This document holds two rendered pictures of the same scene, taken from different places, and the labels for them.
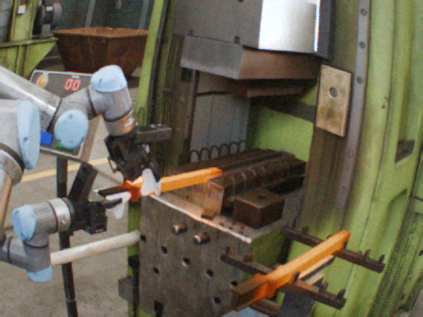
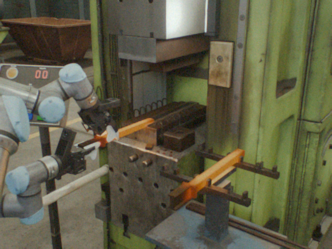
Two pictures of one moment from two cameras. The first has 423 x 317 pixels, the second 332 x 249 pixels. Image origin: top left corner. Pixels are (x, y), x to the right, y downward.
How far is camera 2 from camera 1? 0.16 m
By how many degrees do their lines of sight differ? 3
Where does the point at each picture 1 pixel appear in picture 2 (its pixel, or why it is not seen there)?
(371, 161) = (253, 100)
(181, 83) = (121, 68)
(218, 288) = (163, 195)
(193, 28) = (122, 29)
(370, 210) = (259, 134)
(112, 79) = (75, 73)
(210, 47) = (135, 42)
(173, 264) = (132, 183)
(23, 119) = (12, 109)
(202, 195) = (144, 135)
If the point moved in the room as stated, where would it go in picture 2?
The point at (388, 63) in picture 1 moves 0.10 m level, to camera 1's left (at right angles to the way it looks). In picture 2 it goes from (265, 26) to (236, 27)
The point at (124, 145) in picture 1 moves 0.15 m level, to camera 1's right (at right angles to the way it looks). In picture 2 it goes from (92, 113) to (134, 113)
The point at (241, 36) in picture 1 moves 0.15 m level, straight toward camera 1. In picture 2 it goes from (154, 31) to (153, 36)
